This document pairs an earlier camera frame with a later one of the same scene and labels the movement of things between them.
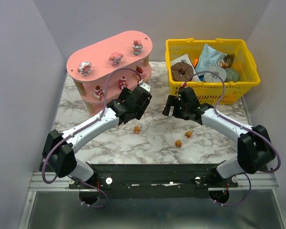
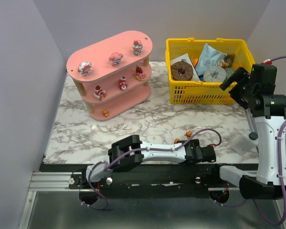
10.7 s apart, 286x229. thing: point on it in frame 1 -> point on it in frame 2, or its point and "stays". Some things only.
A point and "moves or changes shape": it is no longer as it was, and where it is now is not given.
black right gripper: [177, 109] -> [238, 80]
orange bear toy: [137, 130] moves or changes shape
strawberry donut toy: [139, 70] stays
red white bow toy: [99, 93] stays
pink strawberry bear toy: [122, 83] stays
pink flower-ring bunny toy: [137, 46] stays
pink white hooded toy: [85, 68] stays
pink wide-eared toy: [116, 58] stays
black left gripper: [138, 105] -> [210, 154]
